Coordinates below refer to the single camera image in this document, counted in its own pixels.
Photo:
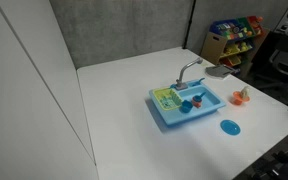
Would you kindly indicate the grey metal mounting plate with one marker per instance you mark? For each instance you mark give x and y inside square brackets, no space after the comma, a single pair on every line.
[219,71]

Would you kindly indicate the toy storage shelf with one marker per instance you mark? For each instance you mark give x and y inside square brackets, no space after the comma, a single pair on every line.
[215,45]

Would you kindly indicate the black stand equipment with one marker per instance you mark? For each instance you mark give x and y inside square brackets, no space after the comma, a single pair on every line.
[280,160]

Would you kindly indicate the blue toy sink basin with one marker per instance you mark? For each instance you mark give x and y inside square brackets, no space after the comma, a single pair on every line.
[209,101]

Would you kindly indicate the small cream toy bottle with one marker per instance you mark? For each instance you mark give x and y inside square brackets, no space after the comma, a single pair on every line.
[245,92]

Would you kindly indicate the small orange toy cup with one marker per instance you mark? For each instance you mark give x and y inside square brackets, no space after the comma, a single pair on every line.
[238,101]

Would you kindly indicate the black vertical pole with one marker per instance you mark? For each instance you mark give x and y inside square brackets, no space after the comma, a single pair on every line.
[188,25]

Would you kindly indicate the yellow-green toy plate rack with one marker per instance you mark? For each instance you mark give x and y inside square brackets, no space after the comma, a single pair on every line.
[165,99]

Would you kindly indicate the blue toy plate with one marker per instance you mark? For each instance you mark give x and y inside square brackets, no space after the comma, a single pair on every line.
[230,127]

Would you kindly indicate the orange toy plate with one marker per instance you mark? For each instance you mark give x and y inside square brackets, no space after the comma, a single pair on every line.
[236,95]

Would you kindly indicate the blue toy mug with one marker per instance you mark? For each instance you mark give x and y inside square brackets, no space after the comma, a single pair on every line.
[186,106]

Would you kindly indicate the orange toy mug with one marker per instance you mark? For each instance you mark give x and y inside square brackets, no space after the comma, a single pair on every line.
[197,104]

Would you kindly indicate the grey toy faucet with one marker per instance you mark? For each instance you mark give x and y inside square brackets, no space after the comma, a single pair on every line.
[183,75]

